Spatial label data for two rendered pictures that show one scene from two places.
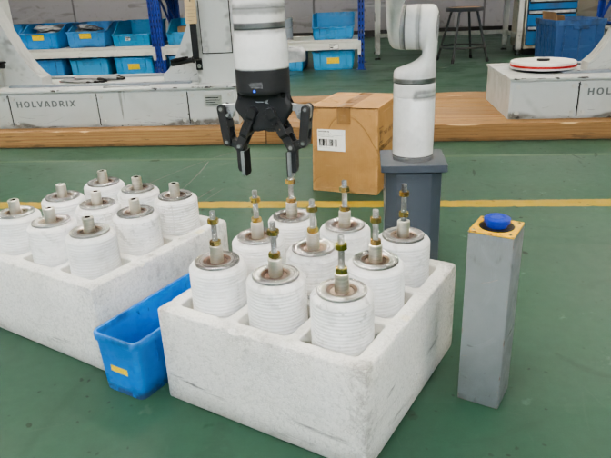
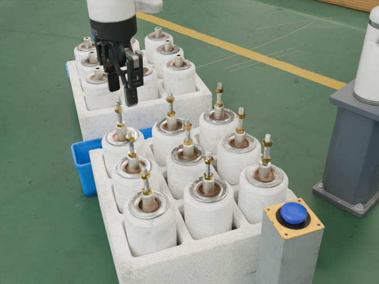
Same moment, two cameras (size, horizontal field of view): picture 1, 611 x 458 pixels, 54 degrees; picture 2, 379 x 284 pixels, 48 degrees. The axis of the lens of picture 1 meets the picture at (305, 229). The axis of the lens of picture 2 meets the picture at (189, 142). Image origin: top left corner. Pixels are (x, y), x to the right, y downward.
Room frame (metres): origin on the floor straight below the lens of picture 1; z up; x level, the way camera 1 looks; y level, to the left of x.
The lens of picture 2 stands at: (0.40, -0.48, 0.80)
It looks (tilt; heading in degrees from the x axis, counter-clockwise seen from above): 35 degrees down; 40
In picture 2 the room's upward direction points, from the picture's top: 2 degrees counter-clockwise
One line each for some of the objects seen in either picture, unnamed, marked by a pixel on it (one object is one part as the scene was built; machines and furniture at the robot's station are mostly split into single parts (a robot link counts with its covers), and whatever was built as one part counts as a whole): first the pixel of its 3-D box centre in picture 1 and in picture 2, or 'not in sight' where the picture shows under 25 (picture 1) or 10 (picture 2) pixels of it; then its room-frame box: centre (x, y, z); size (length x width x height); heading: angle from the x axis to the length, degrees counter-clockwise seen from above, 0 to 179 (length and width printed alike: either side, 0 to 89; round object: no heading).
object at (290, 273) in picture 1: (275, 274); (133, 167); (0.85, 0.05, 0.25); 0.08 x 0.08 x 0.01
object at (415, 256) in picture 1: (402, 281); (260, 208); (0.99, -0.17, 0.16); 0.10 x 0.10 x 0.18
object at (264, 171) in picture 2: (403, 228); (264, 170); (0.99, -0.17, 0.26); 0.02 x 0.02 x 0.03
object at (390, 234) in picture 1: (403, 235); (264, 175); (0.99, -0.17, 0.25); 0.08 x 0.08 x 0.01
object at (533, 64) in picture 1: (543, 64); not in sight; (2.95, -1.17, 0.29); 0.30 x 0.30 x 0.06
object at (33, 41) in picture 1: (50, 35); not in sight; (5.99, 2.33, 0.36); 0.50 x 0.38 x 0.21; 174
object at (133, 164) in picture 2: (275, 267); (133, 162); (0.85, 0.05, 0.26); 0.02 x 0.02 x 0.03
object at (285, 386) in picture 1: (315, 328); (190, 209); (0.95, -0.01, 0.09); 0.39 x 0.39 x 0.18; 58
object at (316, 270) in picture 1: (315, 293); (189, 186); (0.95, -0.01, 0.16); 0.10 x 0.10 x 0.18
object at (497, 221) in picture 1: (496, 223); (293, 214); (0.87, -0.30, 0.32); 0.04 x 0.04 x 0.02
